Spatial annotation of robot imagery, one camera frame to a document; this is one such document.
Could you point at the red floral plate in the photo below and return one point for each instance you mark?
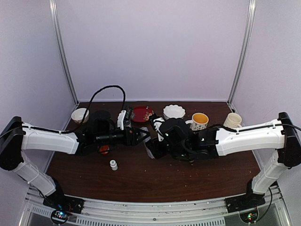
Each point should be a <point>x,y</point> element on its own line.
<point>141,114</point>

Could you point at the small white dropper bottle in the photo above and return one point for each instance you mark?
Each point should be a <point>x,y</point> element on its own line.
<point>113,165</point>

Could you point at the white ceramic bowl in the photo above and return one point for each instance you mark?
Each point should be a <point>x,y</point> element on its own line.
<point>80,115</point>

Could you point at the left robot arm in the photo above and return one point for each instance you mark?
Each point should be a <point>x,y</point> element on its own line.
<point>19,136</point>

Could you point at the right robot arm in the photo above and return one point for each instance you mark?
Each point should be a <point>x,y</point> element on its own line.
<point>278,134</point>

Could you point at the white scalloped bowl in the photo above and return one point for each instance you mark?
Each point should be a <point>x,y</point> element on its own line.
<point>173,111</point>

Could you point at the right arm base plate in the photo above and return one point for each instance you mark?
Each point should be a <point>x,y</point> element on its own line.
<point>244,202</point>

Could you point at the left aluminium frame post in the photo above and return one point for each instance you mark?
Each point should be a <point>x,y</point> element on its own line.
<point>61,50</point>

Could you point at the orange pill bottle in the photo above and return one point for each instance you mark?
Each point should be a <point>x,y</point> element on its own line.
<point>104,149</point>

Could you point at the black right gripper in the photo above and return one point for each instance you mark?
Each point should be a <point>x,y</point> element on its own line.
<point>157,151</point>

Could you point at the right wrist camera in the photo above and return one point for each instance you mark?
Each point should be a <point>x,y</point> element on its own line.
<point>156,122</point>

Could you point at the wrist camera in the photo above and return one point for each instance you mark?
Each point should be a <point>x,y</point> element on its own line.
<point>124,118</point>
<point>156,122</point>

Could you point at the aluminium front rail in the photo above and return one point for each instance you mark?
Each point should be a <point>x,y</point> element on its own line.
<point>210,212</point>

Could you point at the right aluminium frame post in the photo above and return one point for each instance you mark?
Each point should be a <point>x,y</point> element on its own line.
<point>243,53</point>

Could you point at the clear plastic pill organizer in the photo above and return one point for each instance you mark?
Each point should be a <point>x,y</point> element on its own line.
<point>145,132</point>

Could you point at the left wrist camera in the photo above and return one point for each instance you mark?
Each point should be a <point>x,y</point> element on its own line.
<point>124,118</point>

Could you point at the floral mug yellow inside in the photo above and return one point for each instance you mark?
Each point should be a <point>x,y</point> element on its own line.
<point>199,121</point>

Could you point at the cream ribbed mug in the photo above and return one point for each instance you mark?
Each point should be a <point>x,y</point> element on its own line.
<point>233,120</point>

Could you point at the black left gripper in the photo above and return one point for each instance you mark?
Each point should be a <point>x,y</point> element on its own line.
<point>132,140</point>

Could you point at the aluminium frame post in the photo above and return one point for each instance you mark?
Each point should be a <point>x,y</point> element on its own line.
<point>243,53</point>
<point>61,50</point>

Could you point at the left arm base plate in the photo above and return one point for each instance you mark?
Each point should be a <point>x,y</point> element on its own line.
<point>68,204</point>

